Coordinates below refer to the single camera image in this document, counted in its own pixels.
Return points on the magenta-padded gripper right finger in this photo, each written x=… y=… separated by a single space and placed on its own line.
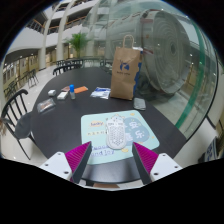
x=145 y=157

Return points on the white and blue plastic packet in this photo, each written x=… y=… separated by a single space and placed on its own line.
x=101 y=92

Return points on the clear plastic snack bag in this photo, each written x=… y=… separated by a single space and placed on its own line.
x=46 y=105

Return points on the small white box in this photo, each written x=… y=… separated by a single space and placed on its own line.
x=51 y=92

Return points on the small blue-capped bottle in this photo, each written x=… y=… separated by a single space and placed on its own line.
x=72 y=93

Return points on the white honeycomb computer mouse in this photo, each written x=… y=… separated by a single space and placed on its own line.
x=116 y=133

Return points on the far group of black chairs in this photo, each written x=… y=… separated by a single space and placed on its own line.
x=31 y=76

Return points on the black chairs behind table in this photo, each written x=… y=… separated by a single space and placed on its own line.
x=66 y=68

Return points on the brown paper bag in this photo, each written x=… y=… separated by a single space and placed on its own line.
x=123 y=78

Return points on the orange flat packet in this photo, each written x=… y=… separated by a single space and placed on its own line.
x=81 y=89

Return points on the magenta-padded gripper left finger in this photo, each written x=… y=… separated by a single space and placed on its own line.
x=78 y=156

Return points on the brown flat packet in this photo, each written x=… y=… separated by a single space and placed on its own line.
x=65 y=88

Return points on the black chair with grey seat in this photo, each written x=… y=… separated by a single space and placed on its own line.
x=22 y=128

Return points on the green potted plant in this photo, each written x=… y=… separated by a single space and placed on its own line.
x=78 y=41

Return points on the light blue printed mouse pad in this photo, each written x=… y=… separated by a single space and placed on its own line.
x=140 y=131

